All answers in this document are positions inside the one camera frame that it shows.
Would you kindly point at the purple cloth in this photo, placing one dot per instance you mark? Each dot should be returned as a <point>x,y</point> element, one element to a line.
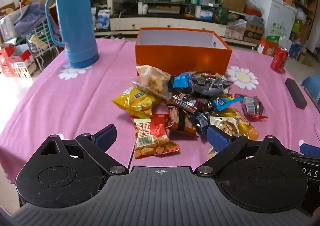
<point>32,18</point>

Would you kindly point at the brown cardboard box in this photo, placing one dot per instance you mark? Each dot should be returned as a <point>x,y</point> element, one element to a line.
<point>233,2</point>

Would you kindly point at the white freezer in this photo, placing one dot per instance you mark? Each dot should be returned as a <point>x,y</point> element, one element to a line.
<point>277,15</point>

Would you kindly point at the silver snack bag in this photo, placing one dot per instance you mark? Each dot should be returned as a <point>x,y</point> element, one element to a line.
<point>208,84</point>

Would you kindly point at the blue chair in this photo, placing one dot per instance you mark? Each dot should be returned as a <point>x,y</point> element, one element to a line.
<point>312,85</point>

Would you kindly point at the pink floral tablecloth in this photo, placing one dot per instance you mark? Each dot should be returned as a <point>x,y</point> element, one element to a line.
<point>75,96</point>

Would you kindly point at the red gift boxes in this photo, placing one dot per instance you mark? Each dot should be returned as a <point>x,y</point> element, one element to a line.
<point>17,63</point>

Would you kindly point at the yellow snack packet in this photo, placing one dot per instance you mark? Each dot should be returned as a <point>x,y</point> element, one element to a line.
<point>135,102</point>

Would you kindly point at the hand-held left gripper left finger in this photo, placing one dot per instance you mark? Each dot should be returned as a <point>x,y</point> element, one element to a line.
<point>106,136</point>

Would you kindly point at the red peanut packet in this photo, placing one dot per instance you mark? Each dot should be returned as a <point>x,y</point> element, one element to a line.
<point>151,136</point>

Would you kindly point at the dark brown snack packet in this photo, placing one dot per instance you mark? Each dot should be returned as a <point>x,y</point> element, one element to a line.
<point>187,102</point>

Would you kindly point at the blue thermos flask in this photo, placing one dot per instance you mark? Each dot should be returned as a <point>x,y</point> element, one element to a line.
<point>75,15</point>

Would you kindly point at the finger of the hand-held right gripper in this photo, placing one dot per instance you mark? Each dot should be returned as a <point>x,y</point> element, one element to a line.
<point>310,149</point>

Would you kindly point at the blue white bag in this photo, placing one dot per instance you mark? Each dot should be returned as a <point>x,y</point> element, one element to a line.
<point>103,19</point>

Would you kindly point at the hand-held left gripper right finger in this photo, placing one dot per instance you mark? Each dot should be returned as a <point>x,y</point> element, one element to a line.
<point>217,138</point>

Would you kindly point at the red dark snack packet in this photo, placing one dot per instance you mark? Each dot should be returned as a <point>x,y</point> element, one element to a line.
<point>253,107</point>

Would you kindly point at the blue snack packet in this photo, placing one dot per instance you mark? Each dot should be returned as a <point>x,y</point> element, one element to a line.
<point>181,80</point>

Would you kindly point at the white television cabinet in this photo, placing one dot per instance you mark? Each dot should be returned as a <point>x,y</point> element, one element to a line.
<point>162,24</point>

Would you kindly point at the orange cardboard box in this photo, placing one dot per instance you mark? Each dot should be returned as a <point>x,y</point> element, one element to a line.
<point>180,58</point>

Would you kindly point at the yellow nut packet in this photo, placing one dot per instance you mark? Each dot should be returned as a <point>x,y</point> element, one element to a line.
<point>232,124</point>

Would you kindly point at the orange bag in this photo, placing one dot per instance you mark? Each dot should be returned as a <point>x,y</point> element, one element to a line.
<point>268,47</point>

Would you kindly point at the red soda can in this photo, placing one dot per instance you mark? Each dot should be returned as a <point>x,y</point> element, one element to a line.
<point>278,59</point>

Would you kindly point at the black long box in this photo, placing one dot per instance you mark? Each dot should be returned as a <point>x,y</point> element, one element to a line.
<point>296,92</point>

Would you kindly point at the clear fried snack bag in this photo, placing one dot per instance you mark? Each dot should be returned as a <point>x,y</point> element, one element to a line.
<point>153,82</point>

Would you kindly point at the orange brown snack packet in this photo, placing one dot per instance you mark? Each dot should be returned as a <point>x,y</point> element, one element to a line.
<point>178,121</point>

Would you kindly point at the dark navy snack packet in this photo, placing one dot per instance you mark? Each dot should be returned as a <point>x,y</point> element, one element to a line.
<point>201,119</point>

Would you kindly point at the blue cookie packet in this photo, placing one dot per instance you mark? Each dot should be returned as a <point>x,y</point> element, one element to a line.
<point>225,101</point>

